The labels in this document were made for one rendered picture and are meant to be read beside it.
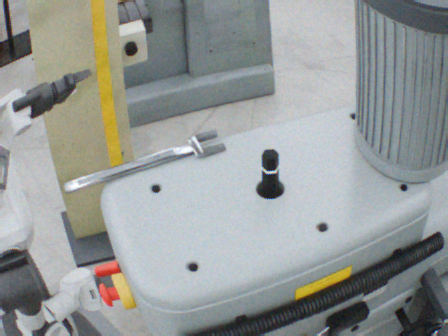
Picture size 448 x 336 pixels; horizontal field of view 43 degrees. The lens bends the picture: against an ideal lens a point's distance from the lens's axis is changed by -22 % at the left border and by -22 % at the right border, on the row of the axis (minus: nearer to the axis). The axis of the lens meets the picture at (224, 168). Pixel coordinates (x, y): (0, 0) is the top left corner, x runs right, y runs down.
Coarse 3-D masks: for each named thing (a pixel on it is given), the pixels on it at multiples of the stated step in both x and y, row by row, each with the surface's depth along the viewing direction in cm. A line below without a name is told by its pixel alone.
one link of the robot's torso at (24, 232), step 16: (0, 144) 133; (16, 176) 133; (16, 192) 130; (16, 208) 128; (0, 224) 124; (16, 224) 126; (32, 224) 132; (0, 240) 124; (16, 240) 126; (32, 240) 139; (0, 256) 125
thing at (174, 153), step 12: (204, 132) 99; (216, 132) 99; (192, 144) 97; (216, 144) 97; (144, 156) 96; (156, 156) 96; (168, 156) 96; (180, 156) 96; (108, 168) 95; (120, 168) 95; (132, 168) 95; (144, 168) 95; (84, 180) 93; (96, 180) 93; (108, 180) 94; (72, 192) 92
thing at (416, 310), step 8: (440, 280) 119; (416, 296) 130; (424, 296) 126; (416, 304) 131; (424, 304) 125; (408, 312) 136; (416, 312) 131; (424, 312) 126; (432, 312) 121; (416, 320) 132; (432, 320) 122; (440, 320) 120; (400, 328) 142; (424, 328) 126
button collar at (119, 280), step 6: (114, 276) 94; (120, 276) 94; (114, 282) 93; (120, 282) 93; (126, 282) 93; (120, 288) 93; (126, 288) 93; (120, 294) 92; (126, 294) 93; (126, 300) 93; (132, 300) 93; (126, 306) 93; (132, 306) 94
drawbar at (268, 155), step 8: (264, 152) 88; (272, 152) 88; (264, 160) 88; (272, 160) 87; (264, 168) 88; (272, 168) 88; (264, 176) 89; (272, 176) 89; (264, 184) 90; (272, 184) 90; (264, 192) 91; (272, 192) 91
